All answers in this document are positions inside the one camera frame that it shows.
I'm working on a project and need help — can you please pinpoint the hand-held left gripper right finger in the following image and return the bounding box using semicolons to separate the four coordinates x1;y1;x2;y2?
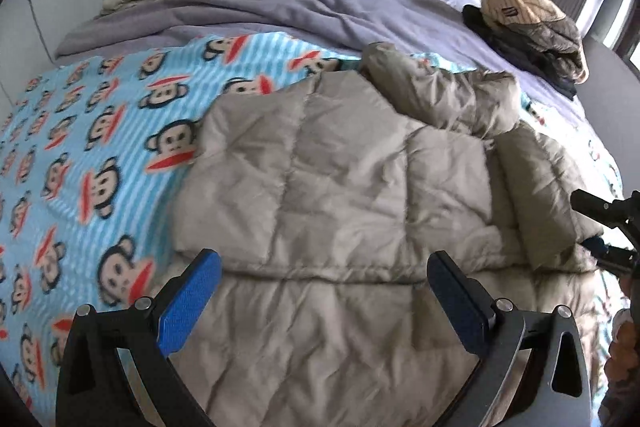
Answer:
427;251;593;427

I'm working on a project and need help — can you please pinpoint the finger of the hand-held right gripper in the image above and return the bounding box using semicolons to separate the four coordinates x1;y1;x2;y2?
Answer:
582;237;640;277
571;189;640;230

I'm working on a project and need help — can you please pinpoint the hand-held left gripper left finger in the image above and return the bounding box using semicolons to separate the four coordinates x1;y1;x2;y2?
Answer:
55;249;222;427

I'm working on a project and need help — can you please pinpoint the beige puffer jacket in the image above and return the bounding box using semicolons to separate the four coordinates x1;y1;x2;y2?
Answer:
167;41;608;427

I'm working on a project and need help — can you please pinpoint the dark clothes pile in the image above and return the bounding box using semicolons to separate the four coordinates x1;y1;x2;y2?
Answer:
462;4;581;100

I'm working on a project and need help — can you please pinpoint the blue monkey printed blanket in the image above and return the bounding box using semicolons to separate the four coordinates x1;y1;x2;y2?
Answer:
0;32;626;408

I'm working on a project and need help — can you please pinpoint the window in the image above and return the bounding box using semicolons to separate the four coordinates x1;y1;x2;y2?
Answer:
575;0;640;72

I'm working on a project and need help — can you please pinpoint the purple duvet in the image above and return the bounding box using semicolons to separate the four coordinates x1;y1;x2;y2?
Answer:
52;0;601;148

